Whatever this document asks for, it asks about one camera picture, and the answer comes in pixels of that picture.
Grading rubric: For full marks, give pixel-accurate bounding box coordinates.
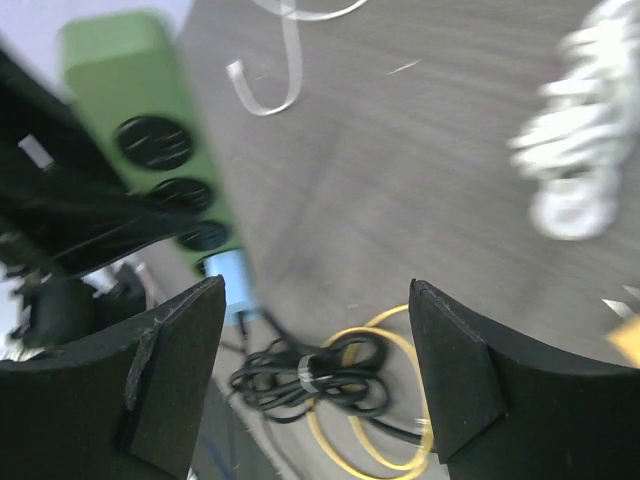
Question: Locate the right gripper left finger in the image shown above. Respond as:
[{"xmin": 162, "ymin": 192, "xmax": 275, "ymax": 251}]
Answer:
[{"xmin": 1, "ymin": 277, "xmax": 226, "ymax": 479}]

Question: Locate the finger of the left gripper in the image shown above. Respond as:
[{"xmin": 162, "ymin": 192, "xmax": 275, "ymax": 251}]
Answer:
[{"xmin": 1, "ymin": 52, "xmax": 198, "ymax": 277}]

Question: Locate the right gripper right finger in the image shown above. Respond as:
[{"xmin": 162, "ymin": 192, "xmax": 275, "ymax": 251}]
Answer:
[{"xmin": 409, "ymin": 280, "xmax": 639, "ymax": 480}]

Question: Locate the yellow charger plug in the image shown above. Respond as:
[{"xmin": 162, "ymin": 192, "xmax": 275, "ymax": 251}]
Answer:
[{"xmin": 603, "ymin": 299, "xmax": 639, "ymax": 368}]

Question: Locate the green power strip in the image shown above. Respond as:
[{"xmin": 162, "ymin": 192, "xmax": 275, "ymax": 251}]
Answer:
[{"xmin": 61, "ymin": 11, "xmax": 246, "ymax": 281}]

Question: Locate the blue charger plug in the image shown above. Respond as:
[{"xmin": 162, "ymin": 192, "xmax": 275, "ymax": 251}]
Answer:
[{"xmin": 204, "ymin": 249, "xmax": 260, "ymax": 326}]

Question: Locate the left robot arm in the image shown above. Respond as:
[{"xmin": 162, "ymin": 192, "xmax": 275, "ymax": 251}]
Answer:
[{"xmin": 1, "ymin": 54, "xmax": 197, "ymax": 357}]

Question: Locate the yellow coiled cable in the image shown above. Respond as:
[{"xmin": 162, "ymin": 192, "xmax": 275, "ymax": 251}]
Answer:
[{"xmin": 305, "ymin": 304, "xmax": 436, "ymax": 480}]

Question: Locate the black bundled cable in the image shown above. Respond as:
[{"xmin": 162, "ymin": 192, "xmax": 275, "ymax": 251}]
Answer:
[{"xmin": 227, "ymin": 314, "xmax": 431, "ymax": 441}]

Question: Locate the white thin cable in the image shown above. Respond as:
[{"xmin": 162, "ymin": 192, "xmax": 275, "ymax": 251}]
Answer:
[{"xmin": 225, "ymin": 0, "xmax": 371, "ymax": 117}]

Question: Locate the white coiled cord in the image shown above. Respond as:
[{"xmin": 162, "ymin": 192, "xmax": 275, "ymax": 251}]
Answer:
[{"xmin": 506, "ymin": 0, "xmax": 640, "ymax": 242}]

